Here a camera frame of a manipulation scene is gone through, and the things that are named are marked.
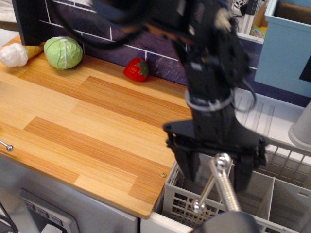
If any grey oven control panel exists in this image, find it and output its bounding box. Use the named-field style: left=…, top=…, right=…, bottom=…
left=18, top=188, right=80, bottom=233

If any red toy strawberry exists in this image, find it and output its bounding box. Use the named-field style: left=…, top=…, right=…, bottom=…
left=123, top=57, right=149, bottom=82

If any white sink unit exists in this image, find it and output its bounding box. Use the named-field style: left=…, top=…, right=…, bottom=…
left=140, top=95, right=304, bottom=233

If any light blue box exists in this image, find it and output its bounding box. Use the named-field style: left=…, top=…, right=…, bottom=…
left=255, top=0, right=311, bottom=97

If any white toy ice cream cone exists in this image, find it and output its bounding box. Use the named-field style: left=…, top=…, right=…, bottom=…
left=0, top=43, right=43, bottom=67

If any green toy cabbage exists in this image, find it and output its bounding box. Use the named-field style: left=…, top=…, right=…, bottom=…
left=44, top=36, right=83, bottom=70

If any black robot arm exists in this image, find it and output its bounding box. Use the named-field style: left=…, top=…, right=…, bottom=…
left=48, top=0, right=269, bottom=192

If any grey metal cup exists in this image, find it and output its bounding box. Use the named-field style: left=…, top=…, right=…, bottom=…
left=288, top=103, right=311, bottom=150

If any colourful cardboard box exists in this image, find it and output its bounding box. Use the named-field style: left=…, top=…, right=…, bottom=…
left=249, top=1, right=268, bottom=39

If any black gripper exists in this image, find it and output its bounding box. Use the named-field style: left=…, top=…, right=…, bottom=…
left=163, top=105, right=269, bottom=192

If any grey plastic drying rack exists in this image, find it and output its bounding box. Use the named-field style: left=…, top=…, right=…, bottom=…
left=162, top=140, right=311, bottom=233

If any black clamp base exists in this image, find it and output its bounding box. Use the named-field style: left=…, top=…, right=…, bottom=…
left=191, top=211, right=260, bottom=233

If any small metal knob rod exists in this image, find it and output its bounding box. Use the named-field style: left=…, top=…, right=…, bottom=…
left=0, top=140, right=14, bottom=152

